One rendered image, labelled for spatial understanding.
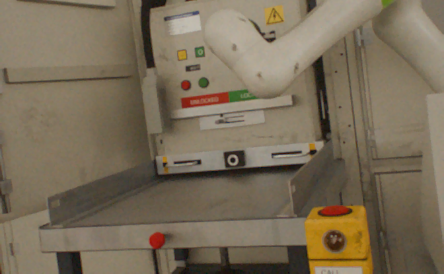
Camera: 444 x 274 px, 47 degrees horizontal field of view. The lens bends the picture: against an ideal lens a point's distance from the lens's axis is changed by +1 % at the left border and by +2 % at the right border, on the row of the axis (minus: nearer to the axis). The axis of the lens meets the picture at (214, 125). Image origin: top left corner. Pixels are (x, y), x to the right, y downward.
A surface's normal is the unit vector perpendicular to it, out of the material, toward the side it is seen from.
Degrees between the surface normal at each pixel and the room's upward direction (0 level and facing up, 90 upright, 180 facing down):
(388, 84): 90
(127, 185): 90
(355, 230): 90
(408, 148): 90
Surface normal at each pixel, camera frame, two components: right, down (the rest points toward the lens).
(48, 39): 0.80, -0.07
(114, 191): 0.93, -0.11
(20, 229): -0.32, 0.11
